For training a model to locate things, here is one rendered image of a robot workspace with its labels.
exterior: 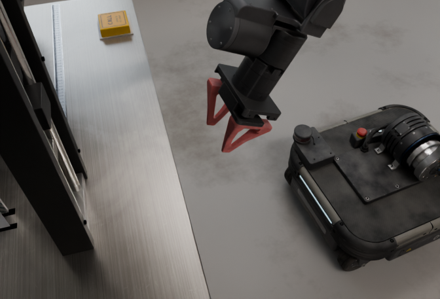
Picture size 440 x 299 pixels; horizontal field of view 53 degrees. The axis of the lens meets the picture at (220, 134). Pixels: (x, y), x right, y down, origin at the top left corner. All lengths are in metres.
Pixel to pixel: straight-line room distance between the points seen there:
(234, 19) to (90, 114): 0.50
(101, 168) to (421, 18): 2.47
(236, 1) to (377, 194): 1.21
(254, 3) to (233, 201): 1.38
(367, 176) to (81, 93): 1.07
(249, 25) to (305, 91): 1.78
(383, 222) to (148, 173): 0.99
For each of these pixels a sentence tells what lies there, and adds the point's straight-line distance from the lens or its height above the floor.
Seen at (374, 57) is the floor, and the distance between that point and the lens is 2.60.
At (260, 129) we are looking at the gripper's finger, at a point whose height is 1.10.
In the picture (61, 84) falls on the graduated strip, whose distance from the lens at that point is 1.02.
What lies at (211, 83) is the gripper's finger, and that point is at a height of 1.12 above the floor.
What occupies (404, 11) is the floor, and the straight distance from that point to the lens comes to 3.04.
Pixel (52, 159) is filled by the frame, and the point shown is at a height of 1.13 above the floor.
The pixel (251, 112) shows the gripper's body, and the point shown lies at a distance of 0.58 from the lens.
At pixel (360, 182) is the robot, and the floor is 0.26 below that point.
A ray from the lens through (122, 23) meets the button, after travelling 1.12.
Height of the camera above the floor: 1.55
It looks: 49 degrees down
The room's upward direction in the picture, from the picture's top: straight up
